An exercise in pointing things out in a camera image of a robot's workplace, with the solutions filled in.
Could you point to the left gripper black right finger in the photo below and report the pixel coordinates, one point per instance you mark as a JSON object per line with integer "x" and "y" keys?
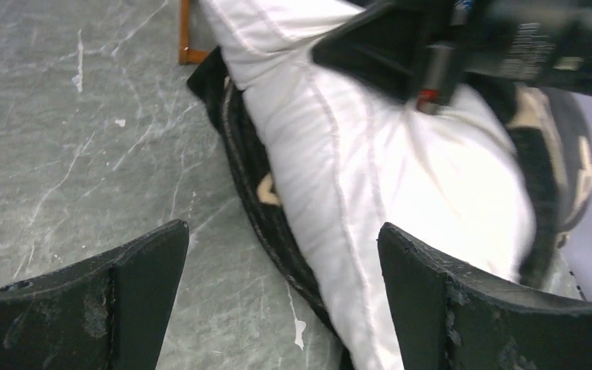
{"x": 450, "y": 315}

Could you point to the white pillow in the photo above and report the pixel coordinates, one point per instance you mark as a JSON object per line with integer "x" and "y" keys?
{"x": 345, "y": 160}

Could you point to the wooden three-tier shelf rack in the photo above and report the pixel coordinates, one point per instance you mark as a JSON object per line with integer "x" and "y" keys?
{"x": 188, "y": 32}

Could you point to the black pillowcase with beige flowers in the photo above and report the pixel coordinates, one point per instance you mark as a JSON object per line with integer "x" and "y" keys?
{"x": 552, "y": 147}

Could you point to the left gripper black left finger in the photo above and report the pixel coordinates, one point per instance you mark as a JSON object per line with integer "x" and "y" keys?
{"x": 109, "y": 311}

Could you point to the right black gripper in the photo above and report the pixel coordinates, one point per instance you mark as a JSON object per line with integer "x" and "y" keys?
{"x": 421, "y": 50}

